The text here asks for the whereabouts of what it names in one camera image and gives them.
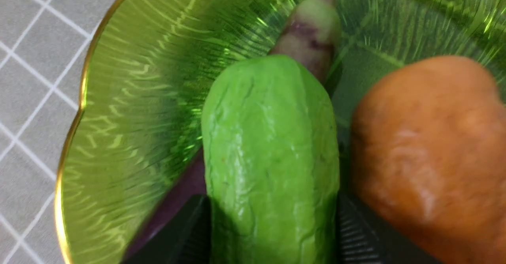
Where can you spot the orange-brown potato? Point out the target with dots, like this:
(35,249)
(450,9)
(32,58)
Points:
(428,155)

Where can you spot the dark purple eggplant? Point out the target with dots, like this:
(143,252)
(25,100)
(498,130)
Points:
(310,36)

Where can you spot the grey checked tablecloth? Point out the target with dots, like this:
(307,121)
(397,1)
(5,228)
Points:
(43,46)

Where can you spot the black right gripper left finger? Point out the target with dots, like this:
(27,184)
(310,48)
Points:
(184,240)

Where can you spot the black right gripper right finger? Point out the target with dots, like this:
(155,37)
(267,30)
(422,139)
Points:
(366,238)

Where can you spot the green glass plate gold rim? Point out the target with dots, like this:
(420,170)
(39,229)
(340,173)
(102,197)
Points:
(151,62)

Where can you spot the light green cucumber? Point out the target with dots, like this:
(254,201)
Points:
(271,165)

